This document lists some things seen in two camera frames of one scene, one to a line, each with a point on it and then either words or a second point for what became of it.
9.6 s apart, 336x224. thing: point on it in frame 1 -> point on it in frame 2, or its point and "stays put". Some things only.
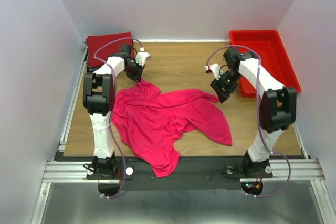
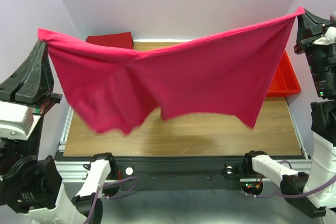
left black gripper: x=136 y=77 -> x=37 y=76
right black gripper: x=222 y=95 -> x=306 y=36
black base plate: x=205 y=173 stays put
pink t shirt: x=149 y=121 -> x=227 y=75
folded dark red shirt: x=99 y=47 stays put
